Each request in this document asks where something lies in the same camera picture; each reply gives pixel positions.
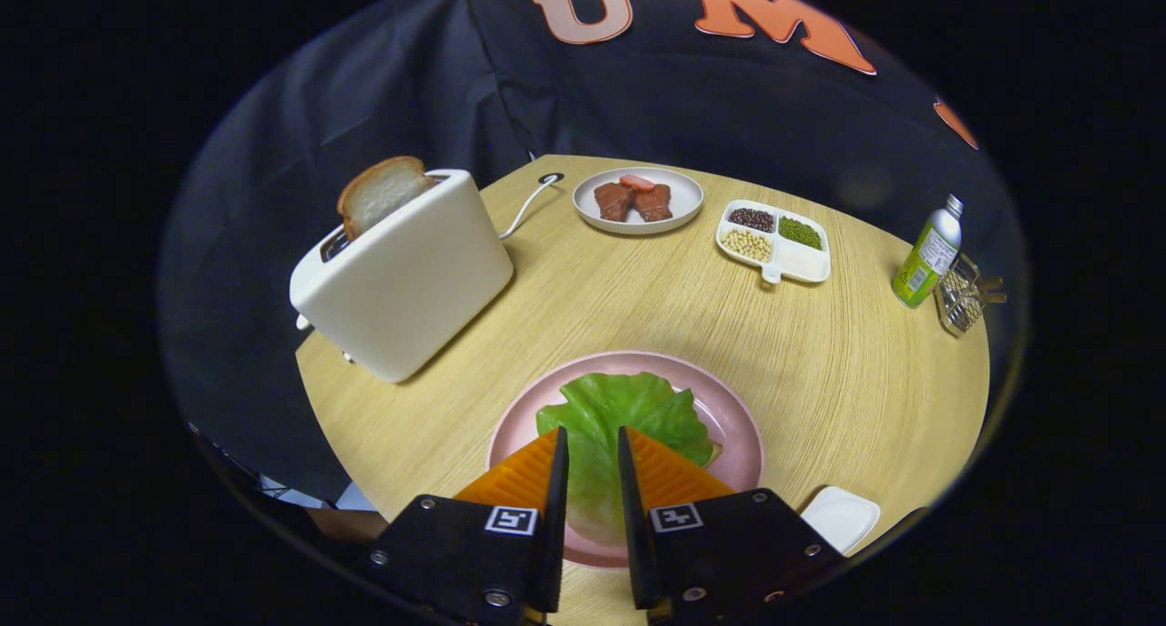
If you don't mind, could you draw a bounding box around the green lettuce leaf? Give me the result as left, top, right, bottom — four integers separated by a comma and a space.
536, 372, 716, 548

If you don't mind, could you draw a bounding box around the pile of green beans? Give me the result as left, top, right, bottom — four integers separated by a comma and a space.
778, 216, 823, 251

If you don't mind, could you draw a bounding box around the white toaster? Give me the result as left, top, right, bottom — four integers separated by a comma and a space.
290, 169, 515, 385

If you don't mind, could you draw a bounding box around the round white plate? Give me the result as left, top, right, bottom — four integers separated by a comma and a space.
572, 167, 705, 236

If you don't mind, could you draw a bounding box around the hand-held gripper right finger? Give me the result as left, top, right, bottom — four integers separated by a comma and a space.
618, 426, 848, 622

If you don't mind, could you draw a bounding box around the metal wire basket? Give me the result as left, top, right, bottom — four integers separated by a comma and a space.
935, 254, 1001, 337

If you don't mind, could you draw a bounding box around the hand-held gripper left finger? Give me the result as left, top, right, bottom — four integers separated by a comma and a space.
369, 427, 570, 626

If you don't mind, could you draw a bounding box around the brown meat piece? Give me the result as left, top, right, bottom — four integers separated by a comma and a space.
594, 182, 636, 223
633, 185, 673, 223

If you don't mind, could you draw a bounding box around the green label metal bottle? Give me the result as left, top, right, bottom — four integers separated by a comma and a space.
892, 194, 965, 310

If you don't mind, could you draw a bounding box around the pink plate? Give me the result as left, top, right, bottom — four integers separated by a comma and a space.
486, 351, 765, 570

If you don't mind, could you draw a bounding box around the white toaster cable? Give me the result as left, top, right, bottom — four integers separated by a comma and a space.
499, 172, 564, 241

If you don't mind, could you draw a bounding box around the pile of yellow soybeans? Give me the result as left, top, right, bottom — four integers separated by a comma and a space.
721, 229, 772, 262

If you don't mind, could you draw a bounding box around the black backdrop cloth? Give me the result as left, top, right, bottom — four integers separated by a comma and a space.
159, 0, 1012, 504

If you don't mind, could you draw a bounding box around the brown-crust bread slice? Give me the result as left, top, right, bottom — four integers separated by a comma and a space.
337, 156, 438, 242

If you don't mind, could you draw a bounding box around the white divided dish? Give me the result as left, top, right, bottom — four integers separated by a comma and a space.
715, 200, 832, 284

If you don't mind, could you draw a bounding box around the small white plate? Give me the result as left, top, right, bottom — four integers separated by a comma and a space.
800, 486, 882, 556

